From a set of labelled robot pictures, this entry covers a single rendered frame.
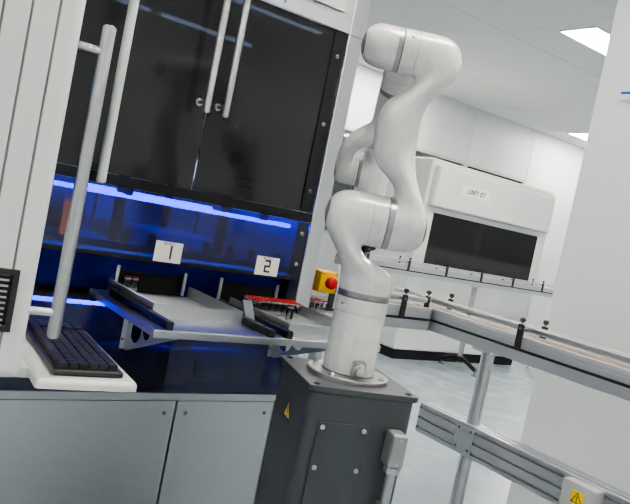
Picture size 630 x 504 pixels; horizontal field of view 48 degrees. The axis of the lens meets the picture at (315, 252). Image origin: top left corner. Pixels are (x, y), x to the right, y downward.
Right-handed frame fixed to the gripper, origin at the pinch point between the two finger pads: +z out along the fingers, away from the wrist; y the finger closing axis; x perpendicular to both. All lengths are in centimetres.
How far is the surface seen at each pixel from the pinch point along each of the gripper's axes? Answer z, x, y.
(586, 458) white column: 65, -4, -143
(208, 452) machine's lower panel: 69, -35, 15
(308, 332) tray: 20.8, 2.5, 13.6
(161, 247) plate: 7, -35, 43
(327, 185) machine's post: -20.7, -34.8, -9.8
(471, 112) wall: -176, -496, -542
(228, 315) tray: 20.2, -8.6, 32.5
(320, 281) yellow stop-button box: 10.9, -34.3, -14.4
